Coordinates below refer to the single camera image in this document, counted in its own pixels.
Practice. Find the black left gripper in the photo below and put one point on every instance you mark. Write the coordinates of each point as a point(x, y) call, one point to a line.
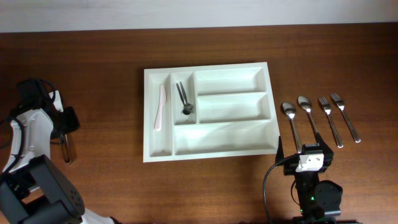
point(69, 121)

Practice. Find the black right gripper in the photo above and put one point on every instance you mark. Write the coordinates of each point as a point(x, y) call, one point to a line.
point(288, 168)

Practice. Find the long steel tongs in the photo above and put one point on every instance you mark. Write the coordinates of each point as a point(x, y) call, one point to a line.
point(66, 149)

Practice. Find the steel spoon tray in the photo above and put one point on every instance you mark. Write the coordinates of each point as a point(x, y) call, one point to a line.
point(290, 110)

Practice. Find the pale pink plastic knife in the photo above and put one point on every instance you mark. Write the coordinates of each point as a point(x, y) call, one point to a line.
point(162, 102)

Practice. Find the small dark metal tongs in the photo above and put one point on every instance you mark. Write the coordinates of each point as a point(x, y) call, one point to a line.
point(187, 107)

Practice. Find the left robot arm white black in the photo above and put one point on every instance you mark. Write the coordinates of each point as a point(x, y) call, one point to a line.
point(33, 189)

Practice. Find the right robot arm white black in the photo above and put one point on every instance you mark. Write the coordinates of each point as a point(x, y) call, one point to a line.
point(319, 201)

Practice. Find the steel fork inner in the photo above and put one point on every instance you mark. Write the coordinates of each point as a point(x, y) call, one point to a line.
point(327, 109)

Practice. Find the steel fork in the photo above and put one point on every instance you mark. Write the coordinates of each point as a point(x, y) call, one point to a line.
point(341, 105)
point(327, 109)

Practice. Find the steel fork outer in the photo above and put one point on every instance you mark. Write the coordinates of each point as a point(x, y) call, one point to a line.
point(341, 105)

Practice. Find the white plastic cutlery tray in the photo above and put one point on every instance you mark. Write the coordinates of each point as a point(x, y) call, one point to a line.
point(233, 113)

